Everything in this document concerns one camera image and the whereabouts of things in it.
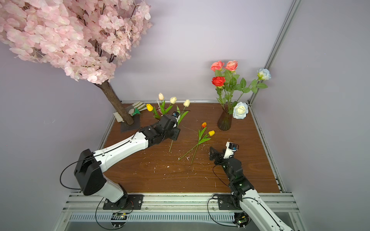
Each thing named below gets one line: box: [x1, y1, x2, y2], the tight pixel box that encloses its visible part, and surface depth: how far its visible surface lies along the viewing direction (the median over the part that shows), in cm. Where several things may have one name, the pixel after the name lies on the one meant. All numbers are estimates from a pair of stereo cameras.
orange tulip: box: [190, 121, 208, 164], surface depth 100 cm
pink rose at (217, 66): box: [210, 60, 225, 73], surface depth 83 cm
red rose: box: [211, 76, 226, 89], surface depth 80 cm
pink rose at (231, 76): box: [223, 60, 240, 88], surface depth 81 cm
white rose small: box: [257, 68, 272, 81], surface depth 82 cm
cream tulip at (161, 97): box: [158, 92, 166, 116], surface depth 87 cm
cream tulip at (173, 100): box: [164, 96, 177, 115], surface depth 85 cm
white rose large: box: [232, 101, 249, 120], surface depth 71 cm
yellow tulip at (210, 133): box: [178, 130, 216, 161], surface depth 99 cm
